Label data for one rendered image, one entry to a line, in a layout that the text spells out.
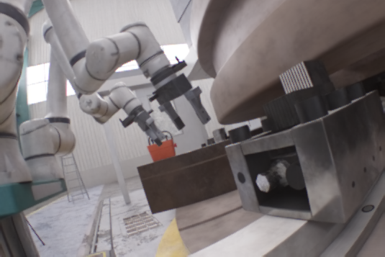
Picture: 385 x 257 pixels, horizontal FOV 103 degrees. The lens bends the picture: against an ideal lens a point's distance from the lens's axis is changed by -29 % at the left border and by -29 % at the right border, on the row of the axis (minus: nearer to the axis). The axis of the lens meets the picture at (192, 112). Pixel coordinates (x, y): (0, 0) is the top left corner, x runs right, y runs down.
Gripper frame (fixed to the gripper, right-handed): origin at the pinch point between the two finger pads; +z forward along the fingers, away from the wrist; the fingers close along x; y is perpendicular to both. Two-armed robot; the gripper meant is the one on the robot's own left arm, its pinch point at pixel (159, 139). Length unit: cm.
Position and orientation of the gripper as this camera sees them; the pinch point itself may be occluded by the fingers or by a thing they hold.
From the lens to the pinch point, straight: 98.1
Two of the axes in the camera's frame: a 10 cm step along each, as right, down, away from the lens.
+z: 6.6, 7.4, -1.2
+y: 7.1, -5.8, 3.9
